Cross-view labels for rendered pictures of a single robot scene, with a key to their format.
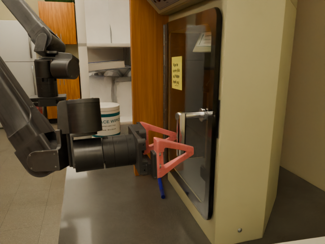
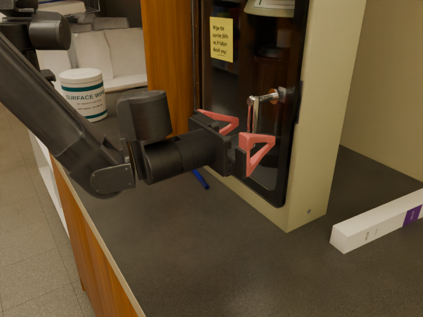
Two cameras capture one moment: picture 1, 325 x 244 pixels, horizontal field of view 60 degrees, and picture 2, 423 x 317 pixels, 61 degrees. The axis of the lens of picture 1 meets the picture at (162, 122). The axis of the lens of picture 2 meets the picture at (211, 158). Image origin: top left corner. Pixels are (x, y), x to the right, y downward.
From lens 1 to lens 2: 20 cm
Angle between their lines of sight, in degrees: 21
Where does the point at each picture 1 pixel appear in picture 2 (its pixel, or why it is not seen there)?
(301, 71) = not seen: hidden behind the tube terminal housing
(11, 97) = (50, 102)
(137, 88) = (155, 56)
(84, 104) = (156, 103)
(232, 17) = not seen: outside the picture
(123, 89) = (85, 43)
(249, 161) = (323, 142)
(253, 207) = (321, 187)
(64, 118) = (127, 122)
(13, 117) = (58, 129)
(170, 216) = (226, 208)
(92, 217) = (137, 226)
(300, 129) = not seen: hidden behind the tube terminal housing
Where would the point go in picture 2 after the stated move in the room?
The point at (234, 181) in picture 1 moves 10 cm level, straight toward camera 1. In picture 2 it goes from (309, 165) to (327, 197)
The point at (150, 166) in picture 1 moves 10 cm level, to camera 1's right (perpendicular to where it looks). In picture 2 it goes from (233, 165) to (293, 155)
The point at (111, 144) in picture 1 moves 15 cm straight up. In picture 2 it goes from (188, 146) to (184, 36)
